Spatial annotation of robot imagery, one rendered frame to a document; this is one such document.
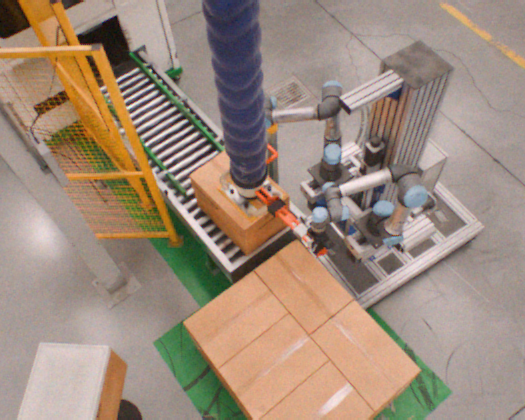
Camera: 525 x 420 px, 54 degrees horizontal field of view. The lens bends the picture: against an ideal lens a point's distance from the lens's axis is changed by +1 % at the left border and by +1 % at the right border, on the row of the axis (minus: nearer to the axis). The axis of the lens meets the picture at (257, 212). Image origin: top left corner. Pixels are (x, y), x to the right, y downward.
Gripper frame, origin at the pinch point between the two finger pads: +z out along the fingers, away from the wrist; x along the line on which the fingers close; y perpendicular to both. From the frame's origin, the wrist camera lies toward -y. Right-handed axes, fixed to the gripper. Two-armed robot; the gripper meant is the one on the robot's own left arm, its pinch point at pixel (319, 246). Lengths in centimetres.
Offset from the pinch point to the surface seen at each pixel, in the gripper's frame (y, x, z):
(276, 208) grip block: 34.4, 2.1, -1.4
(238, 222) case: 58, 16, 30
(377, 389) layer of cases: -71, 13, 70
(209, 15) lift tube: 60, 12, -127
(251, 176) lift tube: 51, 6, -20
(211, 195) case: 86, 16, 30
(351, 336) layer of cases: -37, 1, 70
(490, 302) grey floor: -78, -115, 124
